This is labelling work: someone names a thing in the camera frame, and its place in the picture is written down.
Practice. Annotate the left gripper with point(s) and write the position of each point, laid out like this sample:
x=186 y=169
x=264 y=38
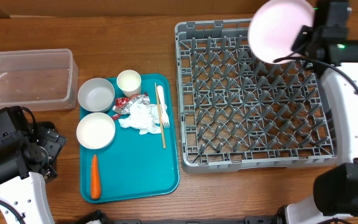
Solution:
x=50 y=140

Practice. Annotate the wooden chopstick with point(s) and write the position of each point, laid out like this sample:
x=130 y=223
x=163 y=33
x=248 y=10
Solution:
x=160 y=117

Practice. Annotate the orange carrot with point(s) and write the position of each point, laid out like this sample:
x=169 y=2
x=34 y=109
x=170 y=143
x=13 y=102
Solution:
x=95 y=185

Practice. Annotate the white round plate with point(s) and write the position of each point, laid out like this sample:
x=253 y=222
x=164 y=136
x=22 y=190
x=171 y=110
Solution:
x=275 y=26

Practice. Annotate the crumpled white napkin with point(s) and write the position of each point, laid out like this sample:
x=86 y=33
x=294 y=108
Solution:
x=143 y=117

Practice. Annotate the grey dishwasher rack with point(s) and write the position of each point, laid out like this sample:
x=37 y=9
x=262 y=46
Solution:
x=237 y=112

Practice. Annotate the clear plastic bin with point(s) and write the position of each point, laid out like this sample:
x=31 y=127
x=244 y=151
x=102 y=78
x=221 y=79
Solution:
x=40 y=80

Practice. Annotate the white plastic fork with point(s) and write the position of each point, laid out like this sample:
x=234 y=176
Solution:
x=161 y=96

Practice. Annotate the white ceramic bowl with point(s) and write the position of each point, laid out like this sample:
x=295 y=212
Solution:
x=96 y=131

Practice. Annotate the white paper cup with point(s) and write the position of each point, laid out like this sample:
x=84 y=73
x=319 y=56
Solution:
x=129 y=82

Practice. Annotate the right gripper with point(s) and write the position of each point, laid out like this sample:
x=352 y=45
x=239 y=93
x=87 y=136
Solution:
x=303 y=34

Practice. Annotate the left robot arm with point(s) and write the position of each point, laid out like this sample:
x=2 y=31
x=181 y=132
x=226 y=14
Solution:
x=22 y=200

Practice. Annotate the black waste tray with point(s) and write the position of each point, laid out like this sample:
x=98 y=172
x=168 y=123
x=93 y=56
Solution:
x=19 y=156

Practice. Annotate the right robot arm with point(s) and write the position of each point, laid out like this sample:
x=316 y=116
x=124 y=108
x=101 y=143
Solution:
x=335 y=61

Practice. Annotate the red foil wrapper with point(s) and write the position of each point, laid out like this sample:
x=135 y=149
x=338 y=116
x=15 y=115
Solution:
x=123 y=104

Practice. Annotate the grey bowl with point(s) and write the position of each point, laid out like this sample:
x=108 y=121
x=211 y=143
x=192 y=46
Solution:
x=96 y=95

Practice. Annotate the teal plastic tray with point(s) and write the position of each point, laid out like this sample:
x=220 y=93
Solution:
x=135 y=165

